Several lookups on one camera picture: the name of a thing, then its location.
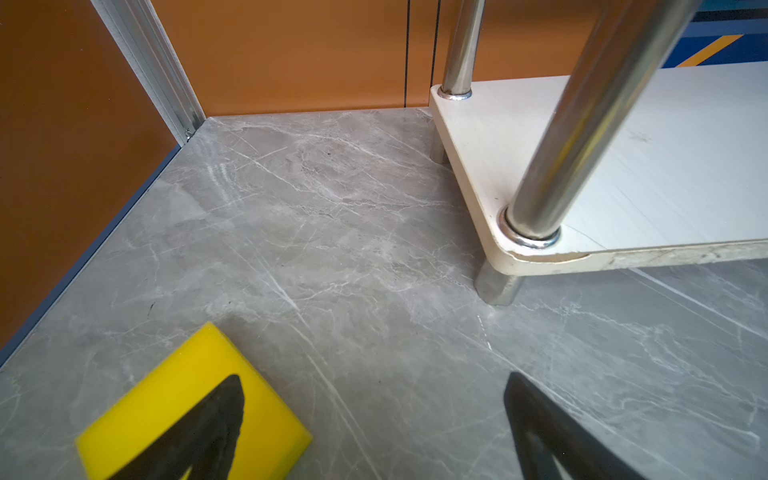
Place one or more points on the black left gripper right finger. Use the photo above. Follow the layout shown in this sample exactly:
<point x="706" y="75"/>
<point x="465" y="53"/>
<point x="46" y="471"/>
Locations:
<point x="547" y="438"/>

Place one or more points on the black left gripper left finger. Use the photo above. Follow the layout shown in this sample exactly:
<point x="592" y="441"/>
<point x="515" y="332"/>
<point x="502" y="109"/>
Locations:
<point x="200" y="445"/>

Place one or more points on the bright yellow foam sponge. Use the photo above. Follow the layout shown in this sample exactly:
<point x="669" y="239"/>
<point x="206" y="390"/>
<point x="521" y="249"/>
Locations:
<point x="271" y="440"/>

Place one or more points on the white two-tier metal shelf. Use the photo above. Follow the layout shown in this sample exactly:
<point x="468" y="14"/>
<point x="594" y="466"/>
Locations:
<point x="651" y="153"/>

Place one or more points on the aluminium left corner post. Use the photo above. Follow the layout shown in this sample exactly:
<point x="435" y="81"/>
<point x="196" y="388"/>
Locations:
<point x="139" y="34"/>

